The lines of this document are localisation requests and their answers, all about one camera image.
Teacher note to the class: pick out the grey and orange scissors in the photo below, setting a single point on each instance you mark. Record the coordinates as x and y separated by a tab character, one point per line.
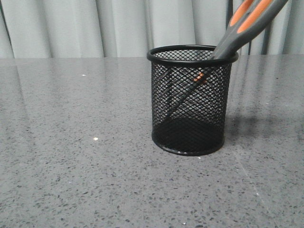
251	17

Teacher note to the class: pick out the black metal mesh pen cup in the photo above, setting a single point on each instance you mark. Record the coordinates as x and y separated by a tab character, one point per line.
189	98

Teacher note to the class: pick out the grey pleated curtain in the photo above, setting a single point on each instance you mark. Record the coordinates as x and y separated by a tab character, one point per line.
108	28

